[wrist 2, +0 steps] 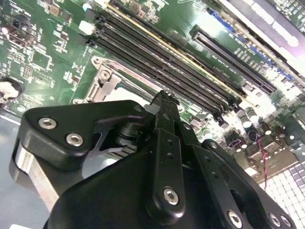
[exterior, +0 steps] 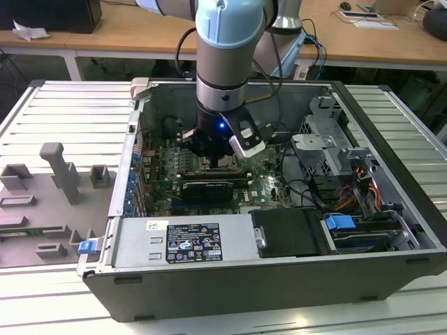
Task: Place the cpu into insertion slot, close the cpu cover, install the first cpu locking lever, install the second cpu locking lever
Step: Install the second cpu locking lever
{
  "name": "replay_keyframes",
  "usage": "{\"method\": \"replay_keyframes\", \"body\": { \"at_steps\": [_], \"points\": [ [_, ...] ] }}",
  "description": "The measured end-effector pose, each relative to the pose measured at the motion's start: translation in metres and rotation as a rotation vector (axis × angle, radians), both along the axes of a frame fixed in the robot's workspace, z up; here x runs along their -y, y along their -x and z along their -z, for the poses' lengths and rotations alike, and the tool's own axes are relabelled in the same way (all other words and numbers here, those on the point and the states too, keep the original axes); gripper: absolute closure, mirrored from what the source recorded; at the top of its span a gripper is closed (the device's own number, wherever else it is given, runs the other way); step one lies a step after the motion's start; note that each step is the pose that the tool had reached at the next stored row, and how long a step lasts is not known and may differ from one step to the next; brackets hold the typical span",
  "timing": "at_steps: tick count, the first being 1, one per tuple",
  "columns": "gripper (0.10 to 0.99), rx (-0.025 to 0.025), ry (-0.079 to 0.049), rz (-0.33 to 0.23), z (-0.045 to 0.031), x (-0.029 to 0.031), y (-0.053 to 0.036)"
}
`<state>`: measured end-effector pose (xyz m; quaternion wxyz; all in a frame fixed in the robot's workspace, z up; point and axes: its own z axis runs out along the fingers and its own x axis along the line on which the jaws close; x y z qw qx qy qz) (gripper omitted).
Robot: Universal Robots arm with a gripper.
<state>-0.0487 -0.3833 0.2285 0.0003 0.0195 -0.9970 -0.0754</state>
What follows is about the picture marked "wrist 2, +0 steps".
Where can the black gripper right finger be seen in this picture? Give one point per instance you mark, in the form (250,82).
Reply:
(214,176)

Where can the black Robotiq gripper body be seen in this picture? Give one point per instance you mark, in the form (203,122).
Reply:
(107,195)

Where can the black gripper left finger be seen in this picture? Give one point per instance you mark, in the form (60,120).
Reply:
(59,133)

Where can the silver CPU plate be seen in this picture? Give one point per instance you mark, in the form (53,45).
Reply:
(128,96)

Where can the metal socket cover frame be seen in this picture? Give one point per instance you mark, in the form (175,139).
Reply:
(109,83)

